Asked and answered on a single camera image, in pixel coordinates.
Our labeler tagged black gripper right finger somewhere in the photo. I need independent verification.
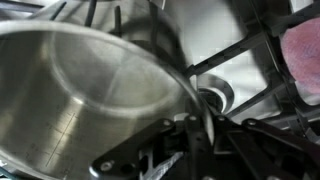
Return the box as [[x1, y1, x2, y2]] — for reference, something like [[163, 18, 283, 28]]
[[213, 114, 320, 180]]

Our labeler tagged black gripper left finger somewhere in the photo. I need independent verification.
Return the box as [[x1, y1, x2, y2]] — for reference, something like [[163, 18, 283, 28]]
[[89, 114, 214, 180]]

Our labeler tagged silver pot with handle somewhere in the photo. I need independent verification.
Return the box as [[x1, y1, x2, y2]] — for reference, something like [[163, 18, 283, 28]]
[[0, 19, 216, 180]]

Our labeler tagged pink cloth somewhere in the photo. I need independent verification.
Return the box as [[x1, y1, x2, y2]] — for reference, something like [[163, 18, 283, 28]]
[[279, 16, 320, 98]]

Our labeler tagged black cast iron grate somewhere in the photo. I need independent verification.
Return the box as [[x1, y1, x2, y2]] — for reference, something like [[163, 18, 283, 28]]
[[233, 0, 320, 141], [43, 0, 294, 118]]

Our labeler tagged gas burner with silver ring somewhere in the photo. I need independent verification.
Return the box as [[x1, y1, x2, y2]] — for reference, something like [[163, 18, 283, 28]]
[[194, 73, 236, 114]]

